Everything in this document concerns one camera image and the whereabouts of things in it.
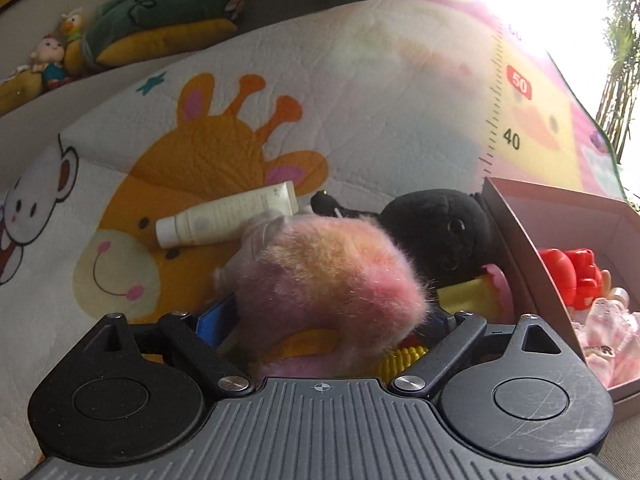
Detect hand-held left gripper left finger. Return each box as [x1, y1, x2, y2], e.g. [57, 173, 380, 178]
[102, 292, 256, 398]

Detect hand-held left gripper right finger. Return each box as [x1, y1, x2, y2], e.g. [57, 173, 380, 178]
[387, 310, 586, 401]

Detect yellow corn toy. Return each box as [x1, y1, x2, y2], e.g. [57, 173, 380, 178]
[377, 344, 431, 379]

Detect yellow and pink toy block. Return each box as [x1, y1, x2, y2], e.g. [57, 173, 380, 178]
[435, 262, 516, 319]

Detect white cream tube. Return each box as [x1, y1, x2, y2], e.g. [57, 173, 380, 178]
[155, 181, 300, 249]

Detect pink fluffy plush toy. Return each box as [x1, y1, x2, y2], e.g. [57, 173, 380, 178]
[212, 212, 431, 382]

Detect pink cardboard box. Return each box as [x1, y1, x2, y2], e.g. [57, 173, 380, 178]
[481, 176, 640, 423]

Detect black plush toy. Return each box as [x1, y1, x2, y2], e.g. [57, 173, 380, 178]
[310, 189, 493, 292]

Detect red hooded doll keychain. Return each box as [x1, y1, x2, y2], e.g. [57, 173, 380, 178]
[537, 247, 613, 311]

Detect cartoon giraffe play mat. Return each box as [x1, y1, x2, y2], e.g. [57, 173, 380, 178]
[0, 0, 631, 463]

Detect yellow plush toy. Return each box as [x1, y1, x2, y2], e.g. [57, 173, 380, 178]
[0, 67, 49, 117]

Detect monkey doll figure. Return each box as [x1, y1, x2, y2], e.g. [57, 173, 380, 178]
[31, 35, 71, 92]

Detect green crocodile plush pillow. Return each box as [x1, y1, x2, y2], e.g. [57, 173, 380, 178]
[82, 0, 252, 69]

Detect yellow duck toy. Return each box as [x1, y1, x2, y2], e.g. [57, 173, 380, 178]
[60, 7, 89, 79]

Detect bamboo plant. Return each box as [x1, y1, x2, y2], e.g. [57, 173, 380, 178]
[595, 0, 640, 161]

